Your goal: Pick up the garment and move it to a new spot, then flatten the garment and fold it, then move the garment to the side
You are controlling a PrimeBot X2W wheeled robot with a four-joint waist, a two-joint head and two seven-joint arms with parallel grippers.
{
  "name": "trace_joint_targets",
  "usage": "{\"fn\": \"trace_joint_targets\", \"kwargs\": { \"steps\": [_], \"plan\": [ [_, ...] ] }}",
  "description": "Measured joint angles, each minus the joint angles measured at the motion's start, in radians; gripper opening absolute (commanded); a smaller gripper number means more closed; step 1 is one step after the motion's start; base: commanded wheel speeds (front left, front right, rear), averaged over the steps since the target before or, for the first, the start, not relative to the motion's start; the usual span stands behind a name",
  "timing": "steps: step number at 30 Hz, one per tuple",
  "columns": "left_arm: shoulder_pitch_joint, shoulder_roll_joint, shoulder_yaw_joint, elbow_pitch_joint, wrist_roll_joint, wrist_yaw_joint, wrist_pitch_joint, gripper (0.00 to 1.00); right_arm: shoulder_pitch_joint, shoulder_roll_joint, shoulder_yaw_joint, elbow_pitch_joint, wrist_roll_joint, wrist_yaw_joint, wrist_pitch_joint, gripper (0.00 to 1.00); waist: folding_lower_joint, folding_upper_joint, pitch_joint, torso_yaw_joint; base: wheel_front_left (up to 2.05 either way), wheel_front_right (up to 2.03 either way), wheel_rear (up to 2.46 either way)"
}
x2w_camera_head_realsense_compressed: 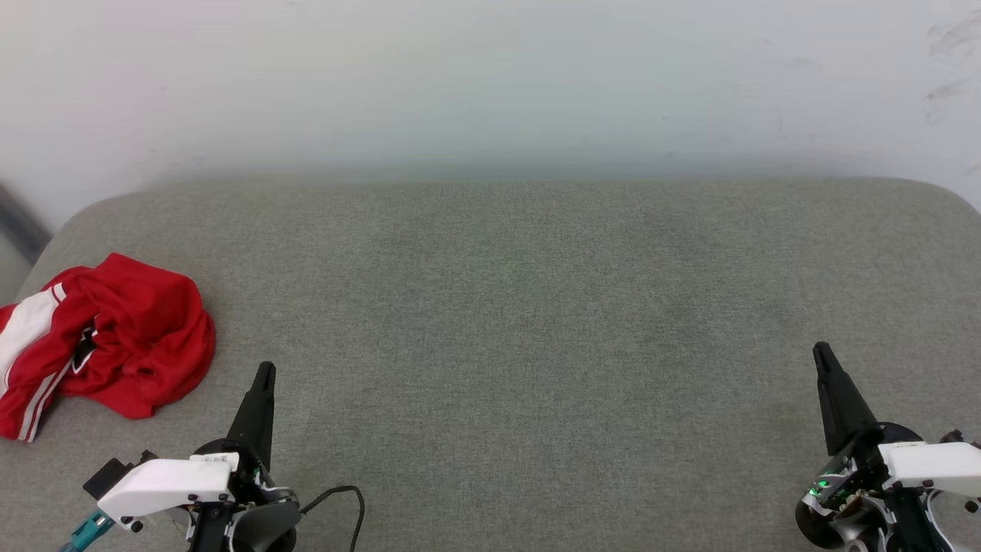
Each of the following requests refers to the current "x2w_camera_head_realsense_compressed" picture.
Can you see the grey metal rail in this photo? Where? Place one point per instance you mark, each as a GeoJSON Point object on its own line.
{"type": "Point", "coordinates": [19, 222]}

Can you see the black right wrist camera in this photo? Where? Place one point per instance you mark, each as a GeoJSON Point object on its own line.
{"type": "Point", "coordinates": [954, 436]}

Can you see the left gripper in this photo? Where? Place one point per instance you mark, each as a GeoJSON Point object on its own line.
{"type": "Point", "coordinates": [257, 521]}

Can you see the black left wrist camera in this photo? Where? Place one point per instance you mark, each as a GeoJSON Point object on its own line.
{"type": "Point", "coordinates": [111, 475]}

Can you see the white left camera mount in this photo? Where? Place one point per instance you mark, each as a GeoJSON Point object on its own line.
{"type": "Point", "coordinates": [165, 484]}

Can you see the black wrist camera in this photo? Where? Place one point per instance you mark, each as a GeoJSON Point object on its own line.
{"type": "Point", "coordinates": [954, 436]}
{"type": "Point", "coordinates": [111, 475]}

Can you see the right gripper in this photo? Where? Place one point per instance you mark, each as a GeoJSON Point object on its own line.
{"type": "Point", "coordinates": [862, 464]}

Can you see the teal left camera connector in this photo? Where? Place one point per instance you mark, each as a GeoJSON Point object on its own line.
{"type": "Point", "coordinates": [88, 530]}

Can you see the red and white basketball jersey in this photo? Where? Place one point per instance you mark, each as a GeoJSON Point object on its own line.
{"type": "Point", "coordinates": [138, 337]}

